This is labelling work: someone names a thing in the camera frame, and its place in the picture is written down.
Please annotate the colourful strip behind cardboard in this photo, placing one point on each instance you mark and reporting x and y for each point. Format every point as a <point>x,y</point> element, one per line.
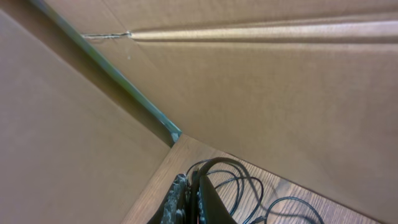
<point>82,41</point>

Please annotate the cardboard strip at table edge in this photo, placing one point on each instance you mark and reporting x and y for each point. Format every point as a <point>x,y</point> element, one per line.
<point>306,89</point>

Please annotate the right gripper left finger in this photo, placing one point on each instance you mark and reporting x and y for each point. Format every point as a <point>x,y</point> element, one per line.
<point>173,208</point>

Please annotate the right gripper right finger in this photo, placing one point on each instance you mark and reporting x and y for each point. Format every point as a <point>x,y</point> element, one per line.
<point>211,209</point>

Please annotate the cardboard wall left panel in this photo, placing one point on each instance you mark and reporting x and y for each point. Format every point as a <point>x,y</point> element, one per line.
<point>69,154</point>

